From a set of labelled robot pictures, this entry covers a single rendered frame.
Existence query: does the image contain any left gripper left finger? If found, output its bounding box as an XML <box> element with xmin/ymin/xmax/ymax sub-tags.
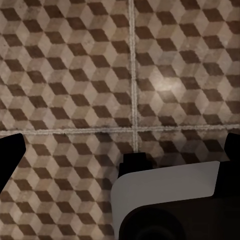
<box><xmin>0</xmin><ymin>133</ymin><xmax>26</xmax><ymax>193</ymax></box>

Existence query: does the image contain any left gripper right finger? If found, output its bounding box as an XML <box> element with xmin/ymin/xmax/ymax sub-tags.
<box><xmin>224</xmin><ymin>133</ymin><xmax>240</xmax><ymax>172</ymax></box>

